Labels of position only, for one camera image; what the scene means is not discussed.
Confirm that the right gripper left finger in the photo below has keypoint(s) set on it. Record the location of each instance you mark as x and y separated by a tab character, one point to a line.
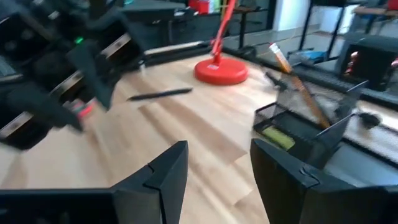
164	186

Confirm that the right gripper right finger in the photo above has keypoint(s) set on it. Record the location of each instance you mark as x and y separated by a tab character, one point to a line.
286	186

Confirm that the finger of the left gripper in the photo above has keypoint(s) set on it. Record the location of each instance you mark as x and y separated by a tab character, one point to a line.
40	105
90	74

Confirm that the yellow-green rubber eraser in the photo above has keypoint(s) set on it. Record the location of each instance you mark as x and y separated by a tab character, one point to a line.
278	137

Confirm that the yellow pencil with eraser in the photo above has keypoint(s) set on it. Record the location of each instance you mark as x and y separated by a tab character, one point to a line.
298	84

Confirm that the black mesh desk organizer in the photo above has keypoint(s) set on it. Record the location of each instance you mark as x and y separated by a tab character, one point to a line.
286	124

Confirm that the red desk lamp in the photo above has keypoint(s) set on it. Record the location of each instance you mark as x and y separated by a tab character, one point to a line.
220	71

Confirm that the red storage bin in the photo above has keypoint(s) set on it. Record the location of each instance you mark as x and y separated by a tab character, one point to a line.
202	6

